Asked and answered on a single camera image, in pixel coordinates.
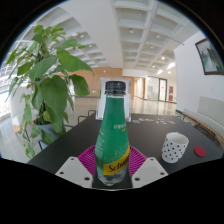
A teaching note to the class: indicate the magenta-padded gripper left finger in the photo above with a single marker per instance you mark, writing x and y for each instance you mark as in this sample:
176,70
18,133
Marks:
75,171

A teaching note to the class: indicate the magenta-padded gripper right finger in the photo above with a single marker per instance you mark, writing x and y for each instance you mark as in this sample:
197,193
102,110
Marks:
148,171

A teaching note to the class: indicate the green plastic drink bottle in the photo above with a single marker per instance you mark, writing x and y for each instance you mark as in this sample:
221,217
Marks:
112,133

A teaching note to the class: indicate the white polka-dot mug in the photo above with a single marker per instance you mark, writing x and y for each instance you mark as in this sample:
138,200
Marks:
174,148

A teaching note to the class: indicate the black metal chairs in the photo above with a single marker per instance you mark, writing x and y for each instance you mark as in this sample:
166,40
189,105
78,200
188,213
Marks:
83,116

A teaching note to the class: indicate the long white bench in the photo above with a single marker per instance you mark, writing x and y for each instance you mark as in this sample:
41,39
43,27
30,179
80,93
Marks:
210,115

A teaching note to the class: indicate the green leafy potted plant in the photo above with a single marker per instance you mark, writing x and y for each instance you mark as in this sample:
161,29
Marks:
50,90

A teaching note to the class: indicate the recessed ceiling lights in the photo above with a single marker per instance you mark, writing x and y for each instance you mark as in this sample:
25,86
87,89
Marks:
162,58

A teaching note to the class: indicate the framed landscape painting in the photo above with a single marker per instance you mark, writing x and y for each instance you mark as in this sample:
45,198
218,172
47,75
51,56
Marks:
211,56

